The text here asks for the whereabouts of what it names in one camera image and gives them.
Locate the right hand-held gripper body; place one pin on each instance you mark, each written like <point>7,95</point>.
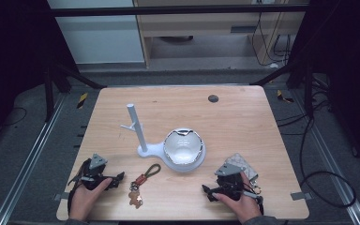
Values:
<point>231,182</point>

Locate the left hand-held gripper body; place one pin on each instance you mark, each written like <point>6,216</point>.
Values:
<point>94,175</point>

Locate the person's right hand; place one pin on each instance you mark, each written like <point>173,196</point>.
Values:
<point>242,206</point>

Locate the person's left hand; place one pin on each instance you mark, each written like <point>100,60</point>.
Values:
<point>86,200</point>

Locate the quilted grey pouch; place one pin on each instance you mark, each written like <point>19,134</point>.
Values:
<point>247,167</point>

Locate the white bowl with silver rim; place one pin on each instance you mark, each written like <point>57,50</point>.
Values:
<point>182,146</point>

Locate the yellow black tape marker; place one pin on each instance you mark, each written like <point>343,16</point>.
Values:
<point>283,97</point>
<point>82,100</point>

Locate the grey table grommet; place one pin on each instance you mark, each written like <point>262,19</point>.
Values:
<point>213,98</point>

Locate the black metal stand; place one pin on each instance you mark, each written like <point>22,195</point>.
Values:
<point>48,90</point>
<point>307,90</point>

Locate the white cabinet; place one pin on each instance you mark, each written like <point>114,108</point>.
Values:
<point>97,37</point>

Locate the light wooden desk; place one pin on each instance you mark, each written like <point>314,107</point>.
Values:
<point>200,25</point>

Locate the black horizontal bar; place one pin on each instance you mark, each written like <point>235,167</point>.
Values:
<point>168,10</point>

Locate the grey metal bracket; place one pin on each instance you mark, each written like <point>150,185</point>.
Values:
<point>61,197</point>
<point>300,196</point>

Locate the white stand with post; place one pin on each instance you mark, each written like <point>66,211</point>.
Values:
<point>137,131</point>

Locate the aluminium floor rail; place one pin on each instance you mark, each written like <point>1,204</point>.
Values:
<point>331,162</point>
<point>28,162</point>

